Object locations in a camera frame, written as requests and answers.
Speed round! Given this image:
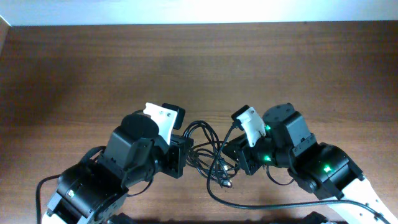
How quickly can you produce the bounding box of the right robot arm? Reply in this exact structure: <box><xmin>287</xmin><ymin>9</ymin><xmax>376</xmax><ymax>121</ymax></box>
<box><xmin>223</xmin><ymin>103</ymin><xmax>397</xmax><ymax>223</ymax></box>

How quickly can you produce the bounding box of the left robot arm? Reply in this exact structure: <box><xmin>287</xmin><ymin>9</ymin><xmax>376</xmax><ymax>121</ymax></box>
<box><xmin>35</xmin><ymin>111</ymin><xmax>193</xmax><ymax>223</ymax></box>

